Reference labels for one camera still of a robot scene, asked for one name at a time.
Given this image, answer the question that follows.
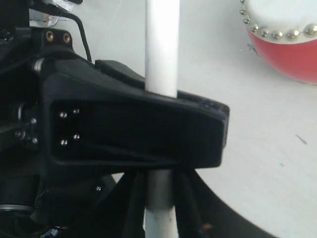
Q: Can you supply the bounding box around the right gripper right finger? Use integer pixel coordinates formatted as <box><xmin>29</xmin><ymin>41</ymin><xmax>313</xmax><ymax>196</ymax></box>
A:
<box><xmin>173</xmin><ymin>170</ymin><xmax>274</xmax><ymax>238</ymax></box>

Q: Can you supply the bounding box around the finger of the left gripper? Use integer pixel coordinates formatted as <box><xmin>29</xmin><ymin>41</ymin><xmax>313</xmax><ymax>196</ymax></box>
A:
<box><xmin>95</xmin><ymin>59</ymin><xmax>218</xmax><ymax>109</ymax></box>
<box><xmin>39</xmin><ymin>58</ymin><xmax>230</xmax><ymax>171</ymax></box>

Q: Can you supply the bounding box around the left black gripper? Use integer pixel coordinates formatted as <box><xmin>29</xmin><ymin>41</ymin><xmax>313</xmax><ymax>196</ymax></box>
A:
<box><xmin>0</xmin><ymin>0</ymin><xmax>75</xmax><ymax>238</ymax></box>

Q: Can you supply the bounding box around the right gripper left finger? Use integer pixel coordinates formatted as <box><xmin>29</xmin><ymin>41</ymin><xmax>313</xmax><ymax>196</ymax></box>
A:
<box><xmin>58</xmin><ymin>172</ymin><xmax>147</xmax><ymax>238</ymax></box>

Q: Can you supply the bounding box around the wooden drumstick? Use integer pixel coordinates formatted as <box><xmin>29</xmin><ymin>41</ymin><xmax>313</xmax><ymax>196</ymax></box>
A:
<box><xmin>145</xmin><ymin>0</ymin><xmax>180</xmax><ymax>238</ymax></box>

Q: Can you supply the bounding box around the small red drum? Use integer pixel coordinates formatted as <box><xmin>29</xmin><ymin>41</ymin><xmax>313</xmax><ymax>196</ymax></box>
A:
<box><xmin>239</xmin><ymin>0</ymin><xmax>317</xmax><ymax>84</ymax></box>

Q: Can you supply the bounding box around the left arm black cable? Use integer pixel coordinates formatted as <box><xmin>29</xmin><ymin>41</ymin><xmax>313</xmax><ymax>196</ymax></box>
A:
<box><xmin>28</xmin><ymin>7</ymin><xmax>93</xmax><ymax>62</ymax></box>

